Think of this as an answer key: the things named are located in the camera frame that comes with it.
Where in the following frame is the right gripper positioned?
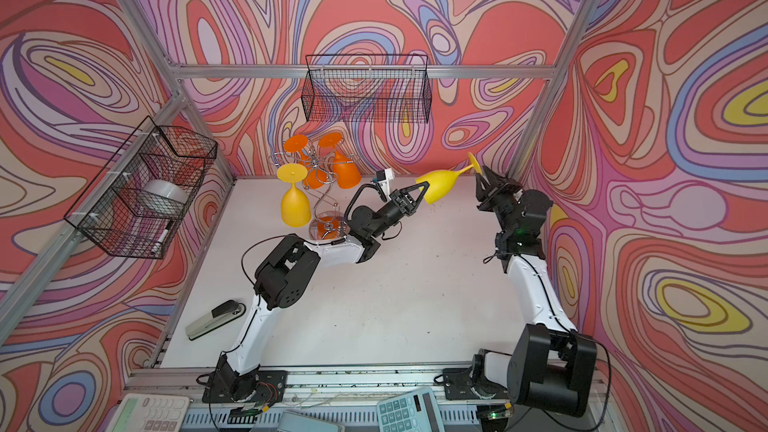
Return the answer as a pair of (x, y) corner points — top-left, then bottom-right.
(476, 163), (524, 233)

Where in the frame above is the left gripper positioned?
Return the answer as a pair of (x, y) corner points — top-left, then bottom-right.
(368, 188), (427, 243)

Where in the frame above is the light yellow wine glass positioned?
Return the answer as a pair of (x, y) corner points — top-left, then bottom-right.
(416, 152), (483, 204)

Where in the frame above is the dark yellow wine glass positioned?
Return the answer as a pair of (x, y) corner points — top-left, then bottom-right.
(277, 163), (312, 228)

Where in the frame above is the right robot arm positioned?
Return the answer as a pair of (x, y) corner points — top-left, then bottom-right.
(471, 166), (598, 417)

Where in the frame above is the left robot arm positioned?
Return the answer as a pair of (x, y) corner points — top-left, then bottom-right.
(211, 180), (432, 402)

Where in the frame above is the right orange wine glass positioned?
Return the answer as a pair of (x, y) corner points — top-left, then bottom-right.
(318, 131), (362, 190)

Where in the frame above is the orange wine glass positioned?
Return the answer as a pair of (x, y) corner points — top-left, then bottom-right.
(284, 134), (328, 190)
(318, 131), (362, 190)

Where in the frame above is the left orange wine glass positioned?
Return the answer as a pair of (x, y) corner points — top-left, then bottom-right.
(284, 134), (328, 190)

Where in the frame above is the chrome wine glass rack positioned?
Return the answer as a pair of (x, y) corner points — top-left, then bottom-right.
(272, 137), (353, 241)

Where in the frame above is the teal calculator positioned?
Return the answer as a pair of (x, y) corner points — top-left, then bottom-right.
(376, 387), (445, 432)

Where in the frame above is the grey black stapler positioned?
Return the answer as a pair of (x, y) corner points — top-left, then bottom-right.
(185, 299), (246, 341)

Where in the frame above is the grey box at front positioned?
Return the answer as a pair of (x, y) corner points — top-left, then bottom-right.
(277, 411), (345, 432)

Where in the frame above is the black marker pen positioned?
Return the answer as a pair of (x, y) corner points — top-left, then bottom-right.
(151, 224), (170, 257)

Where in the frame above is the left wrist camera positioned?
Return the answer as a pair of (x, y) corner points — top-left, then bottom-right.
(374, 168), (395, 196)

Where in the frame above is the back black wire basket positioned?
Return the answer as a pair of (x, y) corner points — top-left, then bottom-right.
(301, 53), (432, 124)

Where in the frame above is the black wire basket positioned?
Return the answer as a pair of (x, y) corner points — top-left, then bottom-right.
(301, 53), (432, 124)
(64, 117), (218, 260)

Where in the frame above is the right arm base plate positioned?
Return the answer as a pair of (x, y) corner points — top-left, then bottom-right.
(435, 368), (507, 401)

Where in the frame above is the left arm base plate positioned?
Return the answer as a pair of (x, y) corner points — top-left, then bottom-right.
(196, 370), (288, 406)

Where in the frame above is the left black wire basket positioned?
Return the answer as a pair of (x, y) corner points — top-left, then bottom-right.
(64, 117), (218, 260)

